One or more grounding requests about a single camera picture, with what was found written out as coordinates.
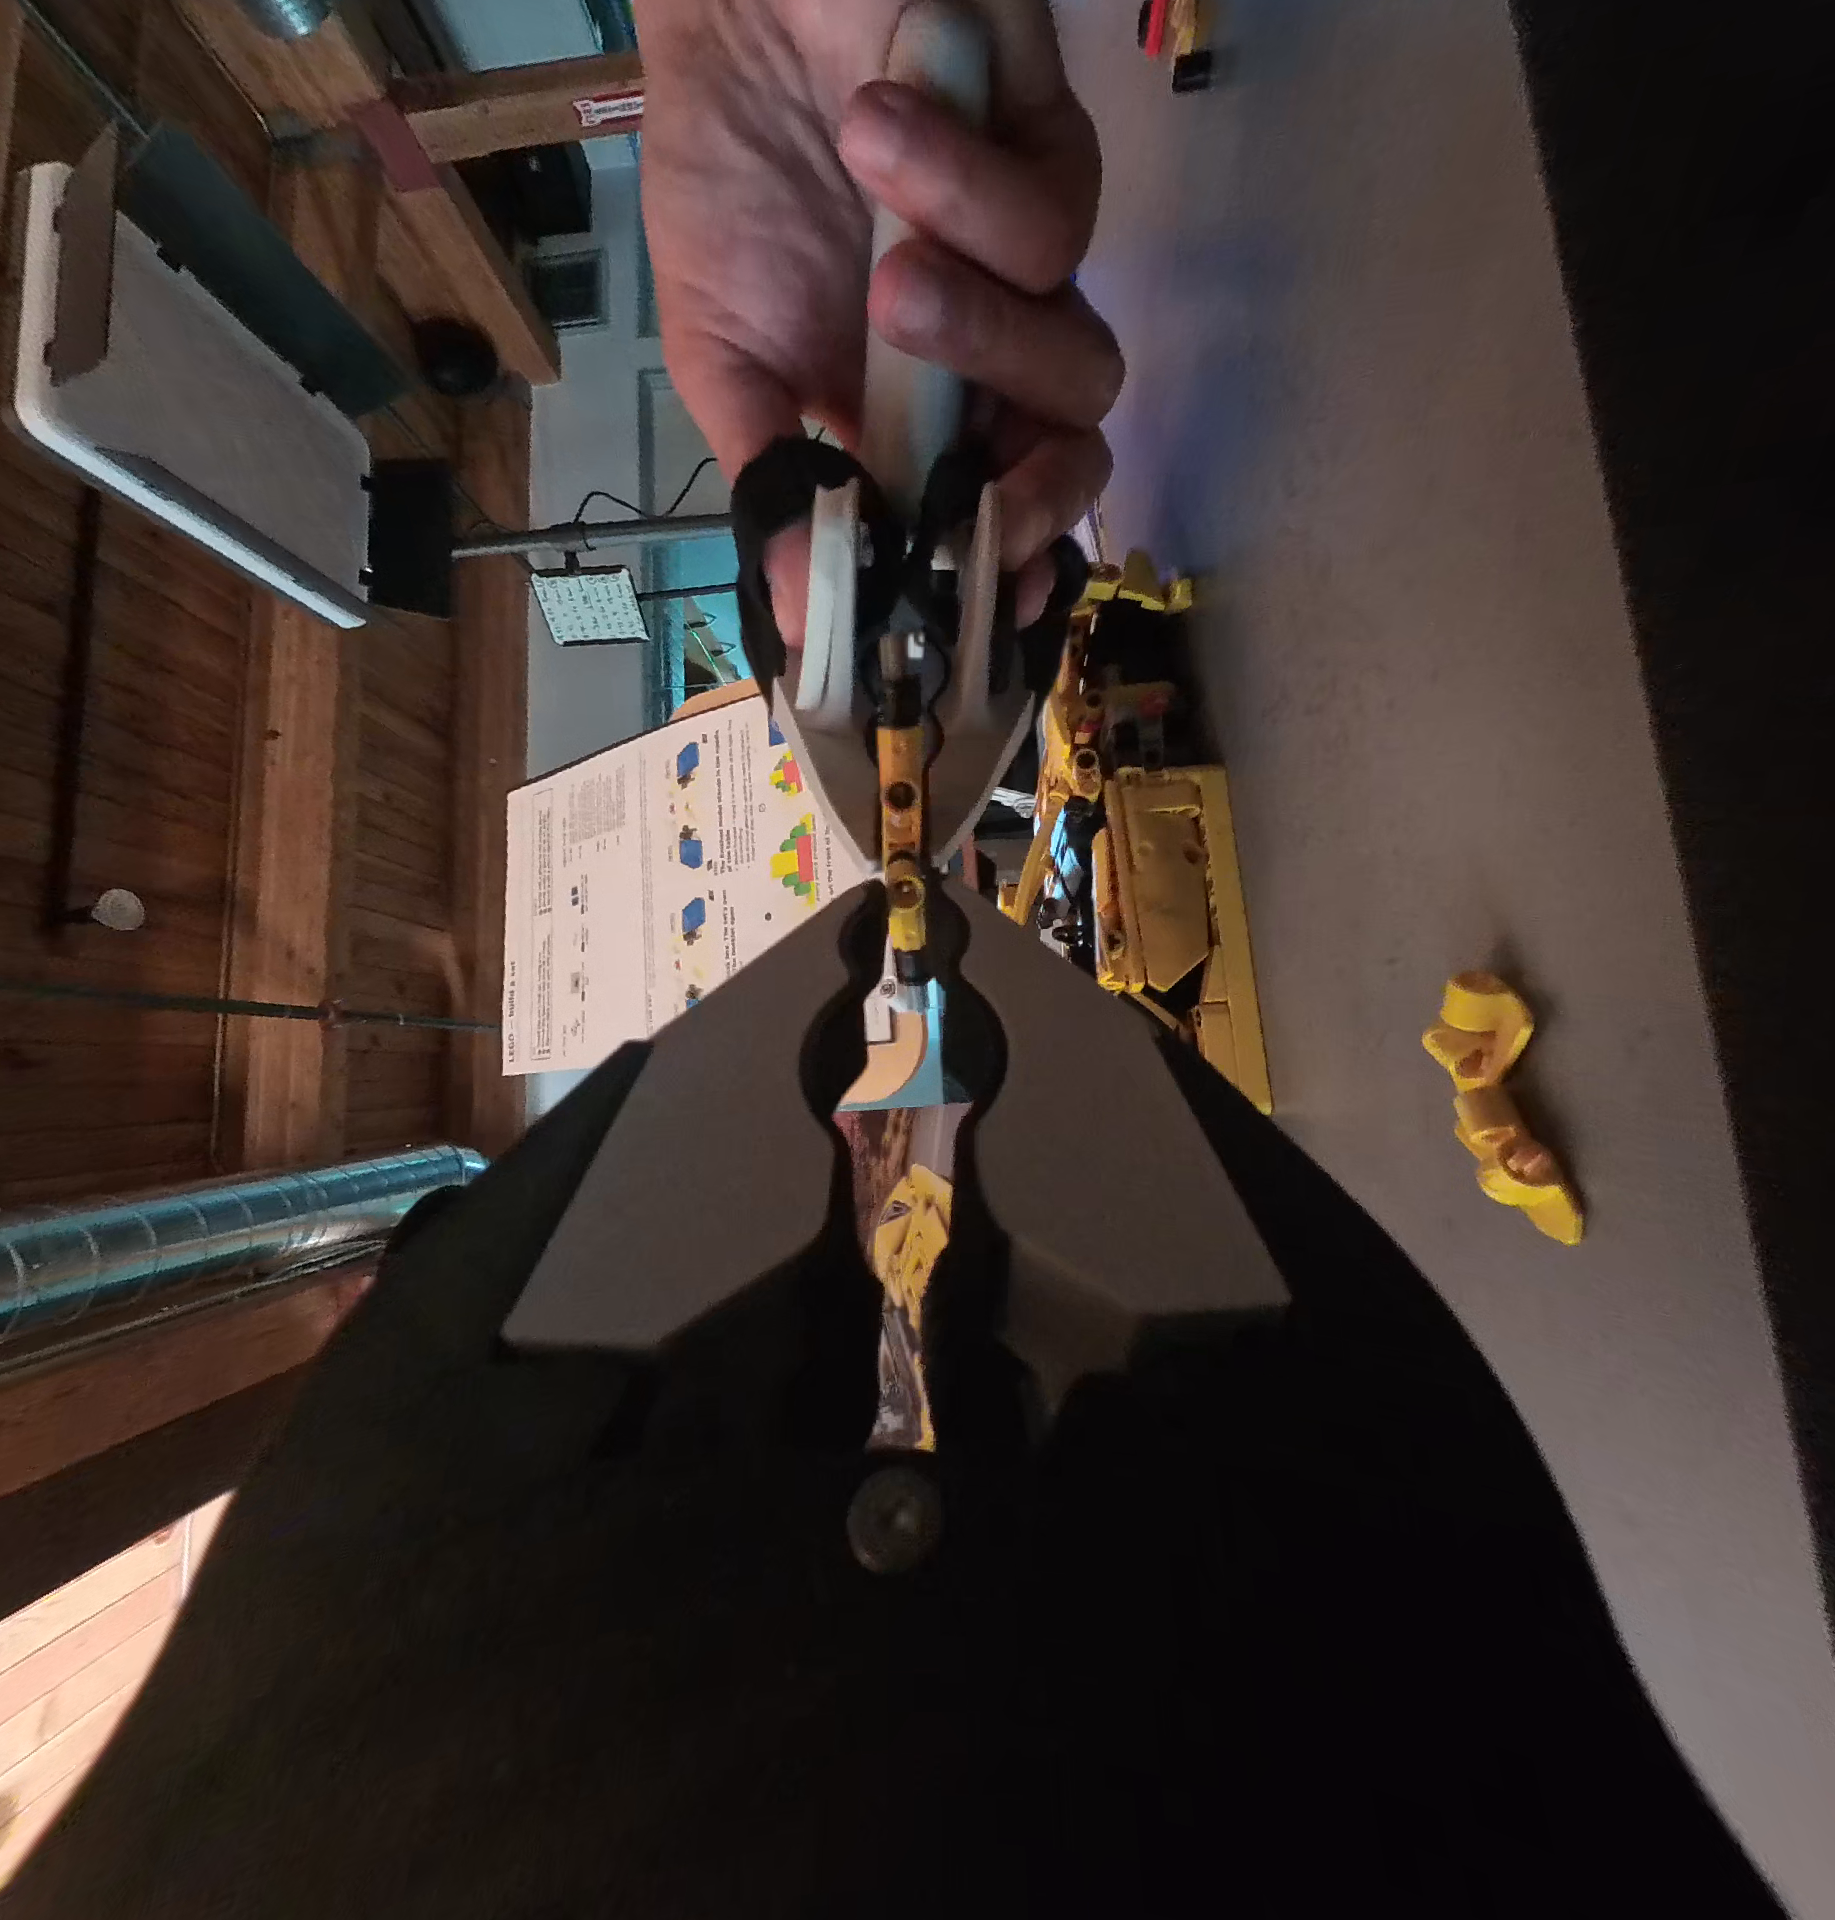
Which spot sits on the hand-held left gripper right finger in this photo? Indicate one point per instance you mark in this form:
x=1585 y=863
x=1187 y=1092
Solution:
x=1129 y=1185

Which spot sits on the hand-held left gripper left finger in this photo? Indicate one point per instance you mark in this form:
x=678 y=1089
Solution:
x=693 y=1185

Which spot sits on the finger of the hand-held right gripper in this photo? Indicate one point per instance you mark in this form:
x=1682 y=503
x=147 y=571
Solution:
x=984 y=751
x=834 y=780

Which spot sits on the yellow beam with black pin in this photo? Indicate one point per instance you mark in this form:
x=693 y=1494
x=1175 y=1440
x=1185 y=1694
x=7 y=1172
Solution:
x=899 y=780

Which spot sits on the yellow brick car model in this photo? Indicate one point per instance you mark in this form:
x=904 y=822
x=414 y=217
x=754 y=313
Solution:
x=1158 y=870

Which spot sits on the yellow angled connector piece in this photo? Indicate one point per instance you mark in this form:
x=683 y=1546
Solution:
x=1480 y=1036

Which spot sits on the grey desk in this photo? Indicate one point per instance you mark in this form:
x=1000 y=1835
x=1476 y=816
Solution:
x=1383 y=675

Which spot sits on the person's right hand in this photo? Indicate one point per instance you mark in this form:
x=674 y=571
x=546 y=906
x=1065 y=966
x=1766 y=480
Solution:
x=739 y=226

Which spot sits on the wooden document stand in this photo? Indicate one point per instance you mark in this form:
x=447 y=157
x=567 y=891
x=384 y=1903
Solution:
x=724 y=697

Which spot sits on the car printed cardboard box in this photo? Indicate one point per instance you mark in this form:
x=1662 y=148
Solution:
x=904 y=1246

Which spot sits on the laminated instruction sheet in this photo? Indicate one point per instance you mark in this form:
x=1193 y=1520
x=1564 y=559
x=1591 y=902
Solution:
x=618 y=885

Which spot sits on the hanging paper chart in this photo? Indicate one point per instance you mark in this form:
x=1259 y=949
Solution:
x=589 y=604

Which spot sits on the metal pole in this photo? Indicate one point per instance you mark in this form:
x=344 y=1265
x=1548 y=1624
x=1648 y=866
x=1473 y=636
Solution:
x=589 y=536

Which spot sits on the small red yellow brick piece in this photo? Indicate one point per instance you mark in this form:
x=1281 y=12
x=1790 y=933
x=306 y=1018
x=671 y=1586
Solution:
x=1180 y=46

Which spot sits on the black speaker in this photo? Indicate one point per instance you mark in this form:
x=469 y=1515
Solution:
x=407 y=531

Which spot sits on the white spot lamp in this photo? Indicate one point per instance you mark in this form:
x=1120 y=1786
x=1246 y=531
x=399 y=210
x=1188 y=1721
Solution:
x=118 y=908

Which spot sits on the white ceiling light panel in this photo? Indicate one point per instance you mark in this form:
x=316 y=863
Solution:
x=197 y=390

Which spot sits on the black dome camera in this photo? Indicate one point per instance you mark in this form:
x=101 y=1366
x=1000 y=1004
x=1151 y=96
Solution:
x=455 y=357

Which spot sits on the silver ventilation duct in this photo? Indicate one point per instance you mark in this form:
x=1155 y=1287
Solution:
x=183 y=1246

